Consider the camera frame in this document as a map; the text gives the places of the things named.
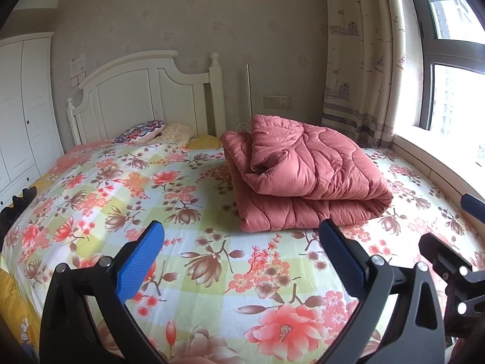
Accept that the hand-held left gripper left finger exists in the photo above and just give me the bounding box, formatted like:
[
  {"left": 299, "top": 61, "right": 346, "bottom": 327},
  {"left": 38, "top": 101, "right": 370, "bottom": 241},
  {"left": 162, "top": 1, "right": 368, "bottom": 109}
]
[{"left": 40, "top": 220, "right": 167, "bottom": 364}]

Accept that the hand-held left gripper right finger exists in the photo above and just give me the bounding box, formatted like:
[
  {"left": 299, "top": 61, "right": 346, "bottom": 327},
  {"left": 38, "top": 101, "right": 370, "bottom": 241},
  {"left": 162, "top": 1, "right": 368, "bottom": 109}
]
[{"left": 318, "top": 218, "right": 448, "bottom": 364}]

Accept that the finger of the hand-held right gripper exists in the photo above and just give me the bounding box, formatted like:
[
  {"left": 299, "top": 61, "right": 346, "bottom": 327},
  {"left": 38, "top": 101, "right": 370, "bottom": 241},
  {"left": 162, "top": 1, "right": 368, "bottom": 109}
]
[
  {"left": 460, "top": 193, "right": 485, "bottom": 217},
  {"left": 419, "top": 232, "right": 478, "bottom": 277}
]

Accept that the pink quilted jacket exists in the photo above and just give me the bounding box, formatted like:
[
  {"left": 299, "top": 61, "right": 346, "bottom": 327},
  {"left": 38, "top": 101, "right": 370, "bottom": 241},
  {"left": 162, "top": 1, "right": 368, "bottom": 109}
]
[{"left": 220, "top": 114, "right": 395, "bottom": 234}]

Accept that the floral bed sheet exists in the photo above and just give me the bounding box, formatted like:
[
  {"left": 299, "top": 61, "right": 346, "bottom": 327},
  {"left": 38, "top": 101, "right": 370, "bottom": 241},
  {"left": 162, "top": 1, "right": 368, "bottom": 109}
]
[{"left": 0, "top": 136, "right": 485, "bottom": 364}]

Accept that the beige window sill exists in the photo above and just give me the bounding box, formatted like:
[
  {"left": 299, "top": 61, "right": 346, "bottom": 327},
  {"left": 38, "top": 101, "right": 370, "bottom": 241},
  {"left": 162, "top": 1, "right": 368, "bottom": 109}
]
[{"left": 390, "top": 129, "right": 485, "bottom": 205}]

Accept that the dark framed window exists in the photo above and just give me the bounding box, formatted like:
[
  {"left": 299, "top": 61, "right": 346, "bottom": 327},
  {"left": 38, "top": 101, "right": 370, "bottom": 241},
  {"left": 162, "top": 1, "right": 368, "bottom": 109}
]
[{"left": 402, "top": 0, "right": 485, "bottom": 148}]

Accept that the colourful patterned pillow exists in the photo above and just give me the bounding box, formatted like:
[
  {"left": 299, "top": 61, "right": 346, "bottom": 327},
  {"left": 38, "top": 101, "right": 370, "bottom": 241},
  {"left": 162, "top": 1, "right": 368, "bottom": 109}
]
[{"left": 113, "top": 120, "right": 166, "bottom": 145}]

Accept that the beige pillow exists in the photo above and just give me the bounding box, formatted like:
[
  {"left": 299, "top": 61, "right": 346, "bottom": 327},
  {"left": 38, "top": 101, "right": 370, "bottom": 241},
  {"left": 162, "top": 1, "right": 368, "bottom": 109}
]
[{"left": 158, "top": 123, "right": 196, "bottom": 148}]

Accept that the yellow blanket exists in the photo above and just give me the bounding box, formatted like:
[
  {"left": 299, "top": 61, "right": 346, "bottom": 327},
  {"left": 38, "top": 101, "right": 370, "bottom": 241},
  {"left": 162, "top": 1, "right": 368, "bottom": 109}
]
[{"left": 0, "top": 267, "right": 40, "bottom": 353}]

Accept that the black object on bed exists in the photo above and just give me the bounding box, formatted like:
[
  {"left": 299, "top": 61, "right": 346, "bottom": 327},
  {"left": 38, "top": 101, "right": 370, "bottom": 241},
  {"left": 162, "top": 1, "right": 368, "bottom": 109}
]
[{"left": 0, "top": 187, "right": 37, "bottom": 243}]

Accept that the yellow pillow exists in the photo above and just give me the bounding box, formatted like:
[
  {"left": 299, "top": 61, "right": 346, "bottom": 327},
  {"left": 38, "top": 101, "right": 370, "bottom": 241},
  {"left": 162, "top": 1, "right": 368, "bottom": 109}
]
[{"left": 186, "top": 134, "right": 224, "bottom": 150}]

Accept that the white wooden headboard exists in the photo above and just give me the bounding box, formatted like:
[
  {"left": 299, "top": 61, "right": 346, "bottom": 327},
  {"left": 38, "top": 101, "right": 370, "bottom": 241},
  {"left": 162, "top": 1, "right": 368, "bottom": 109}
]
[{"left": 67, "top": 50, "right": 224, "bottom": 147}]

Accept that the printed beige curtain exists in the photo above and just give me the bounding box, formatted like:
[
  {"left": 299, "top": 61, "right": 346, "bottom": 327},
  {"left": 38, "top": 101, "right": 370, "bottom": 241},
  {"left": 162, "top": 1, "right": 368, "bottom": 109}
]
[{"left": 321, "top": 0, "right": 423, "bottom": 148}]

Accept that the white wardrobe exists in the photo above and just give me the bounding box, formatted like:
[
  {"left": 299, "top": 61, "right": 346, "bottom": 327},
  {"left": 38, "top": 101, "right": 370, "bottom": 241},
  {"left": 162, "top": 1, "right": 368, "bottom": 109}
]
[{"left": 0, "top": 32, "right": 65, "bottom": 205}]

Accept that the thin white pole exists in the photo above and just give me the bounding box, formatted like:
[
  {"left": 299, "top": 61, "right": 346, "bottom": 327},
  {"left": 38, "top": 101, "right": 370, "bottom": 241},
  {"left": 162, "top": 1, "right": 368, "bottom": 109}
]
[{"left": 246, "top": 64, "right": 253, "bottom": 130}]

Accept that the wall socket panel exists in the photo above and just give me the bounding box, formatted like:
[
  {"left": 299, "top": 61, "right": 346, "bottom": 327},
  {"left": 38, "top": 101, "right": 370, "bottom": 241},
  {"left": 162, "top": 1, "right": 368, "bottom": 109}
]
[{"left": 264, "top": 96, "right": 292, "bottom": 109}]

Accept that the paper notice on wall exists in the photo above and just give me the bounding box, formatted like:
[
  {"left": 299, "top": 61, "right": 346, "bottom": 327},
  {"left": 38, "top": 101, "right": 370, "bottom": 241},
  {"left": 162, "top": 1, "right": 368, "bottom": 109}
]
[{"left": 69, "top": 52, "right": 87, "bottom": 89}]

